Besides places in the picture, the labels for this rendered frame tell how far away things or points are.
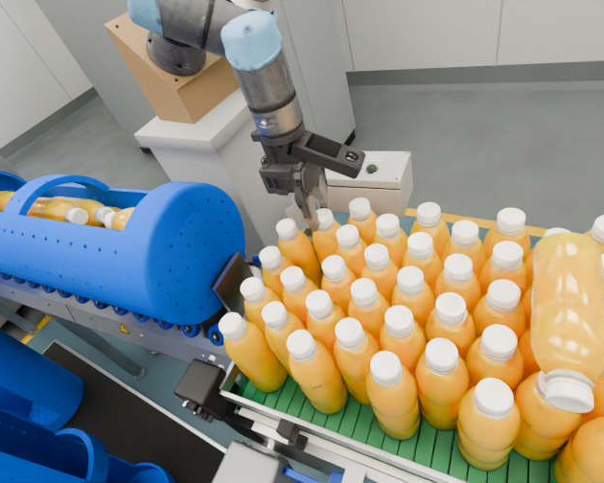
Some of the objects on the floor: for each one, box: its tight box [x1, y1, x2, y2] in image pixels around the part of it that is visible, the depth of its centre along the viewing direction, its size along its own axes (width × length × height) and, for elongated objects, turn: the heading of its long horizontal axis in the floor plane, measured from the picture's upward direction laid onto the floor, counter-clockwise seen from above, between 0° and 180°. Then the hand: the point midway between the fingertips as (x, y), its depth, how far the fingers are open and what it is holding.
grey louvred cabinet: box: [35, 0, 356, 154], centre depth 279 cm, size 54×215×145 cm, turn 75°
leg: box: [44, 311, 146, 380], centre depth 171 cm, size 6×6×63 cm
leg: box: [0, 289, 38, 335], centre depth 215 cm, size 6×6×63 cm
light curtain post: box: [0, 135, 26, 181], centre depth 176 cm, size 6×6×170 cm
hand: (322, 218), depth 71 cm, fingers closed on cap, 4 cm apart
